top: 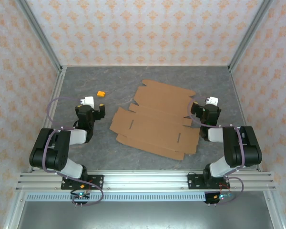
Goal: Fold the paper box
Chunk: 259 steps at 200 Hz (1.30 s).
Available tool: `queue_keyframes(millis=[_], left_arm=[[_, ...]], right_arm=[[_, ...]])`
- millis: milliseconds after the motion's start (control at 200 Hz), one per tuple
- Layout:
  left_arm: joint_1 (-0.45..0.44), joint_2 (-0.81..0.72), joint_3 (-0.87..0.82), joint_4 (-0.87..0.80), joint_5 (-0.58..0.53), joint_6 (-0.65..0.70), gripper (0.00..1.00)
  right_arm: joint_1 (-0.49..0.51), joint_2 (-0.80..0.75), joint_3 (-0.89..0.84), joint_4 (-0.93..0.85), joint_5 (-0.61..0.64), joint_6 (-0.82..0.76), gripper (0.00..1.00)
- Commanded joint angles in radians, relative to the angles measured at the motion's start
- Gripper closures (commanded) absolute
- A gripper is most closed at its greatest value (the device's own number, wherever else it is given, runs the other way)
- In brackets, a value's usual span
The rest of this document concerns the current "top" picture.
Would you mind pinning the brown cardboard box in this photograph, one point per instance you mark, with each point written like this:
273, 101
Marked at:
155, 119

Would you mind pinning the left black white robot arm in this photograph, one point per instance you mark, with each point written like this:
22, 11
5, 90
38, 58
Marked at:
52, 152

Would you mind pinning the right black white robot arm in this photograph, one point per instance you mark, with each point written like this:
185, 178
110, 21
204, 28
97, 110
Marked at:
240, 148

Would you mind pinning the small orange block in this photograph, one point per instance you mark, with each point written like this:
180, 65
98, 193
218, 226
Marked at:
100, 93

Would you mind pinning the grey metal sheet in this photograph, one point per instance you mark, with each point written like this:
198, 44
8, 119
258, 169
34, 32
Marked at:
143, 215

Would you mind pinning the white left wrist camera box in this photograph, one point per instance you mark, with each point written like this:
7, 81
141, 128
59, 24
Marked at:
88, 100

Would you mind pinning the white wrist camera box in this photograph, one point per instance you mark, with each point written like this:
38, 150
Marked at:
88, 100
214, 100

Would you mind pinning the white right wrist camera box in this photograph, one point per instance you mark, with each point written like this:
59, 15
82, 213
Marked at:
214, 100

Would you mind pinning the thin aluminium side rail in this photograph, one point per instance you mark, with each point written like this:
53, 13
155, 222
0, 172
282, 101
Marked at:
238, 95

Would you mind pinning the wide aluminium side rail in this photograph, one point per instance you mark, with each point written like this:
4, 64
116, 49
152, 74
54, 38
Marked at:
55, 95

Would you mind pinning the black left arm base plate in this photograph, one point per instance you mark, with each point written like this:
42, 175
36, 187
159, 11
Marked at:
97, 179

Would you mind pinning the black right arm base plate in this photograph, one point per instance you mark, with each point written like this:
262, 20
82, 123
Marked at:
193, 181

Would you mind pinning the long aluminium mounting rail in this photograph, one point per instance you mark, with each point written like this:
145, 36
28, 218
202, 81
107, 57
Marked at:
145, 181

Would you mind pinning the aluminium frame post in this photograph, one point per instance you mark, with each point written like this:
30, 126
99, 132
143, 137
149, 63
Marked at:
250, 31
38, 31

